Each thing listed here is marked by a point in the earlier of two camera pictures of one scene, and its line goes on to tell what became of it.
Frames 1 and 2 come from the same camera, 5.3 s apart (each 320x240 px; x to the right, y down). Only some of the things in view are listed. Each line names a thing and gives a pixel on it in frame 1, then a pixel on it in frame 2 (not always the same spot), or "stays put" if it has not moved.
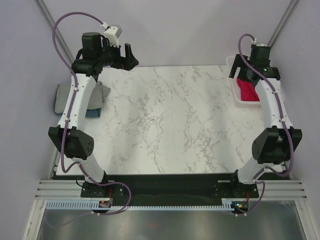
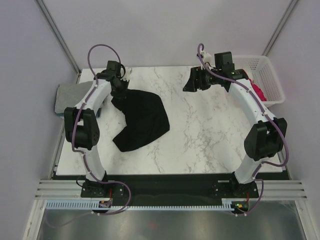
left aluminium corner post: (45, 10) stays put
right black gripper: (238, 63) to (196, 73)
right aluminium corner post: (282, 21) stays put
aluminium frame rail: (272, 189) stays put
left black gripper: (127, 63) to (121, 95)
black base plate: (169, 190) stays put
